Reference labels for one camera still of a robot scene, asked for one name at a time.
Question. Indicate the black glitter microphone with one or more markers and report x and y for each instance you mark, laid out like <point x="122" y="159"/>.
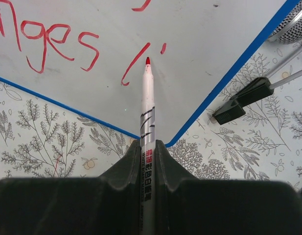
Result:
<point x="289" y="31"/>

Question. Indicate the blue framed whiteboard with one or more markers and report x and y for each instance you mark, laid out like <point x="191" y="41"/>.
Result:
<point x="88" y="56"/>

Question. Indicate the floral table mat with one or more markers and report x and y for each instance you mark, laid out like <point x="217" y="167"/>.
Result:
<point x="39" y="139"/>

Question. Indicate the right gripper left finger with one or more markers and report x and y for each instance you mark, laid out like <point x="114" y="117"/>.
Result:
<point x="103" y="205"/>

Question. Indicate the red whiteboard marker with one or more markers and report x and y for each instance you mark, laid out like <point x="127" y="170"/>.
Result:
<point x="147" y="154"/>

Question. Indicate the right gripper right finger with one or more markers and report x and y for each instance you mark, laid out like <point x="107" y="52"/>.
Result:
<point x="186" y="205"/>

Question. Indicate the black whiteboard stand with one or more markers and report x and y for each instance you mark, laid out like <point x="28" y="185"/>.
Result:
<point x="258" y="89"/>

